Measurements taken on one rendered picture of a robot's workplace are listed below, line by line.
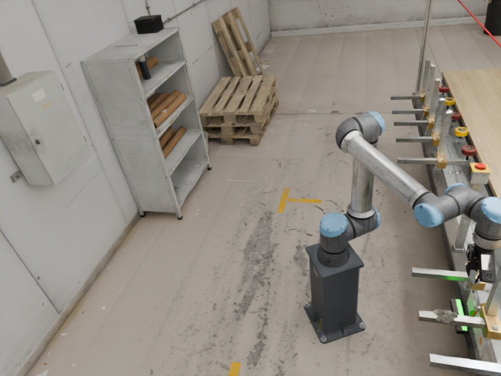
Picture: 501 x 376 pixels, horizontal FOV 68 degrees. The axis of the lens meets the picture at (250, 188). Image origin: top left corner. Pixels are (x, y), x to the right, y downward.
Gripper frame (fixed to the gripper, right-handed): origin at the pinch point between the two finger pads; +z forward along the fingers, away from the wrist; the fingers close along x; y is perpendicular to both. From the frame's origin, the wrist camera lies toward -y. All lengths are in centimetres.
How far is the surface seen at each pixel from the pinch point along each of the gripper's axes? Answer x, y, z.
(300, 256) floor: 87, 100, 101
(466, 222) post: -7.6, 47.7, 10.5
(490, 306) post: -6.4, -3.3, 8.5
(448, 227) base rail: -6, 67, 31
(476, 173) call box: -6, 46, -20
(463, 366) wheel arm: 8.8, -32.0, 5.1
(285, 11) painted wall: 209, 770, 49
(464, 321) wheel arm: 2.0, -7.0, 15.1
